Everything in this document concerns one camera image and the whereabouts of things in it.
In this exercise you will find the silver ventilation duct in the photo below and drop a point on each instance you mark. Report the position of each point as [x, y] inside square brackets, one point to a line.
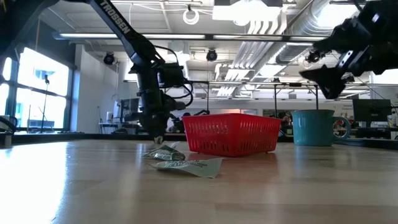
[306, 26]

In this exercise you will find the long ceiling light bar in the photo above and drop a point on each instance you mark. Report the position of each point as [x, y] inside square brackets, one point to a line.
[93, 35]

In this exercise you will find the white canister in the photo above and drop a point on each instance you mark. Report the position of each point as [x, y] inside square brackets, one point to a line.
[109, 117]

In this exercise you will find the black tripod stand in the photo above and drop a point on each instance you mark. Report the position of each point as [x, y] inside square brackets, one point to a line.
[46, 79]

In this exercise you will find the black computer monitor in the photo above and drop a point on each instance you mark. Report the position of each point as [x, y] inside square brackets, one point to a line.
[371, 110]
[129, 107]

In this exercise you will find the black metal gantry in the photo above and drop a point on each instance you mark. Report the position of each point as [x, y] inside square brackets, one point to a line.
[295, 84]

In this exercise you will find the black ceiling camera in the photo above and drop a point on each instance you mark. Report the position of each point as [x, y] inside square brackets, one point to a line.
[314, 56]
[211, 55]
[109, 58]

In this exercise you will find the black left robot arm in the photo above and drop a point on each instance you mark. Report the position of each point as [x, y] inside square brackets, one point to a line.
[115, 21]

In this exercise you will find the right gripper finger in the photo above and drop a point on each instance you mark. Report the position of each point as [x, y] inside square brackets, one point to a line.
[345, 37]
[329, 81]

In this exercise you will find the teal ceramic mug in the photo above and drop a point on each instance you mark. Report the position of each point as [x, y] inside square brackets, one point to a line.
[311, 129]

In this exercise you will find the red plastic basket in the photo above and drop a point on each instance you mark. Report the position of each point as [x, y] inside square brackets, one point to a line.
[231, 135]

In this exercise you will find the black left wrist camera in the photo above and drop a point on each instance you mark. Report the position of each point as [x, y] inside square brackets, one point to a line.
[172, 74]

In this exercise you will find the large window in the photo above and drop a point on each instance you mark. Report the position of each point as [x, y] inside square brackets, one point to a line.
[43, 71]

